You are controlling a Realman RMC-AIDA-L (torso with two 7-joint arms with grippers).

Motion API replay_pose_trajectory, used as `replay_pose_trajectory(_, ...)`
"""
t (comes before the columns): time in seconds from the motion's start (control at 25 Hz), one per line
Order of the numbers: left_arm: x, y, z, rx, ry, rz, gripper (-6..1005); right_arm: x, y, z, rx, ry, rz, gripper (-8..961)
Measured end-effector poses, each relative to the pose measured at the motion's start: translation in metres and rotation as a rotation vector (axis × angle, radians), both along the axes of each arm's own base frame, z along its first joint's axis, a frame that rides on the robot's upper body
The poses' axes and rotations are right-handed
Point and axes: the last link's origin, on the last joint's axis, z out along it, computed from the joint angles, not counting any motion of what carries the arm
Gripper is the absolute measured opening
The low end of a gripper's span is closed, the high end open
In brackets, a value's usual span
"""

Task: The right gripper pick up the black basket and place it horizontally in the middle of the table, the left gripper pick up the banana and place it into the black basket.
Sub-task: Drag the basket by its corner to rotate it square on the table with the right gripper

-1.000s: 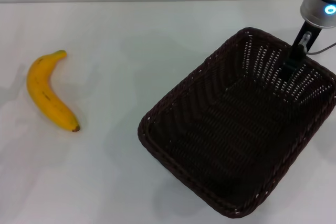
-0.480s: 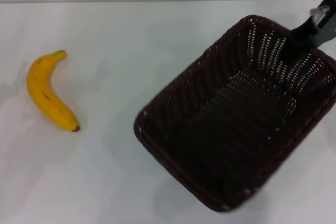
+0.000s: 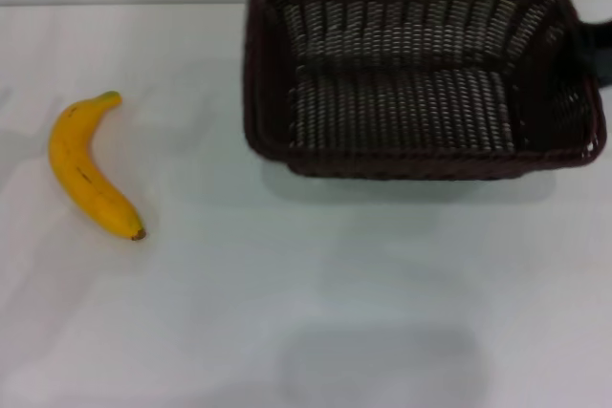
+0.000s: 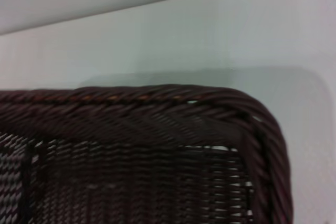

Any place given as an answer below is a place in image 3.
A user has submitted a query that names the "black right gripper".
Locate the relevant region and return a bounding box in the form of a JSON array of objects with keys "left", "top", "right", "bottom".
[{"left": 575, "top": 19, "right": 612, "bottom": 90}]

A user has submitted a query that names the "dark brown woven basket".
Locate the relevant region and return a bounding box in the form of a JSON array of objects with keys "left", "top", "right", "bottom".
[{"left": 243, "top": 0, "right": 607, "bottom": 182}]

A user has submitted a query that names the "yellow banana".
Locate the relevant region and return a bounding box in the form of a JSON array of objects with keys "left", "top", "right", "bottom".
[{"left": 48, "top": 90, "right": 148, "bottom": 243}]

